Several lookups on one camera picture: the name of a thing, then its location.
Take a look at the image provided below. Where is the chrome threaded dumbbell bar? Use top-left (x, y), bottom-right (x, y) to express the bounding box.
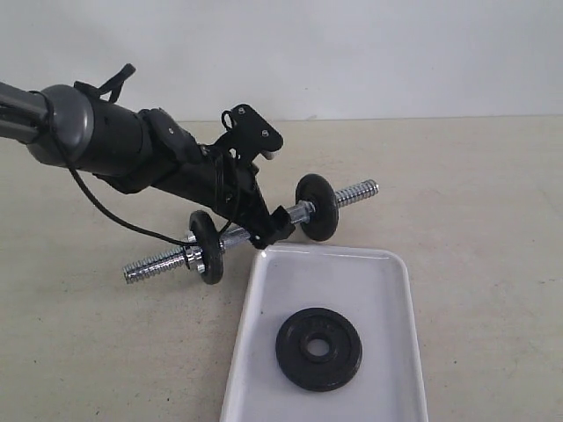
top-left (123, 179), bottom-right (379, 284)

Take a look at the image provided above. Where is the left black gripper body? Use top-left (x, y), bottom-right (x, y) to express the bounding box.
top-left (150, 142), bottom-right (264, 224)

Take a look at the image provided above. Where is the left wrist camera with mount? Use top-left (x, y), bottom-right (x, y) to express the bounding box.
top-left (214, 104), bottom-right (283, 165)

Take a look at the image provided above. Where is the white rectangular tray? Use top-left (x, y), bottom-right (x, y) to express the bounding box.
top-left (221, 244), bottom-right (428, 421)

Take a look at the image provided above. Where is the black weight plate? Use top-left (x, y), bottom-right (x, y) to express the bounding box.
top-left (275, 308), bottom-right (363, 392)

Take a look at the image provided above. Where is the left black camera cable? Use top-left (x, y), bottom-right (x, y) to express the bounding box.
top-left (43, 63), bottom-right (234, 247)

